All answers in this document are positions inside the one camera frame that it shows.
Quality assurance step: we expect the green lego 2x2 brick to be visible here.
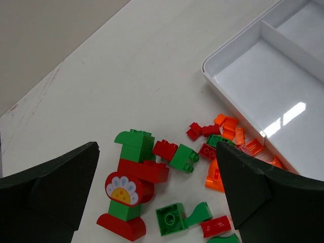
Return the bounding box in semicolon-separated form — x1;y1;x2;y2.
170;144;199;174

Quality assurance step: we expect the white three-compartment tray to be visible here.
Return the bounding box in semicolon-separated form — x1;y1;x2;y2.
201;1;323;180

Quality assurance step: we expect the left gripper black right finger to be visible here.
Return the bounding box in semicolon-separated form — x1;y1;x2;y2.
216;142;323;242

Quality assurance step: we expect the green square lego upside down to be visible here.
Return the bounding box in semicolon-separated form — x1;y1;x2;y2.
155;202;189;236

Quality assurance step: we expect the red lego 2x2 brick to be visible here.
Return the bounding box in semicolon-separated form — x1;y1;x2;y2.
152;140;178;161

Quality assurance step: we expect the orange round lego piece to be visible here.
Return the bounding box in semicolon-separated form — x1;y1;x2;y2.
205;159;225;193

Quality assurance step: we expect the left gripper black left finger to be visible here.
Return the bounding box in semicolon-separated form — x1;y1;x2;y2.
1;142;100;242

